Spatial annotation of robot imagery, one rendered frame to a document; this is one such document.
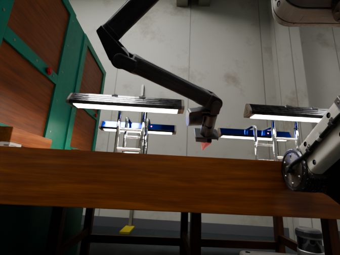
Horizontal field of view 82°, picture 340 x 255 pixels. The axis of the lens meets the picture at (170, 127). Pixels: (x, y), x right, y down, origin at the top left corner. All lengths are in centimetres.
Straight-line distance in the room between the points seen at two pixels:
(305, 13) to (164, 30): 331
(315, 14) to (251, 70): 292
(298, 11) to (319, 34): 379
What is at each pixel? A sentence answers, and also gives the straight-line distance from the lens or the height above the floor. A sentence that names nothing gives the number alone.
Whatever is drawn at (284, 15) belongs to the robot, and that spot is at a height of 113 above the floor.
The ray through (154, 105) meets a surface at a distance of 105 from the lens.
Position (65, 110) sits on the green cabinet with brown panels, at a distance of 155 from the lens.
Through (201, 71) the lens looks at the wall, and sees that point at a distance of 340.
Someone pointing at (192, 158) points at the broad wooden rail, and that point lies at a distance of 70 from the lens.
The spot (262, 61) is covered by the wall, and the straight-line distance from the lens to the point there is 373.
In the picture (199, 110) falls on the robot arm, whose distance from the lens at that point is 79.
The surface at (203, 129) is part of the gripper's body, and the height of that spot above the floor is 89.
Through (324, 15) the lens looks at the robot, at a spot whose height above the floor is 111.
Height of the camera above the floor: 69
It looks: 14 degrees up
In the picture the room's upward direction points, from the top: 3 degrees clockwise
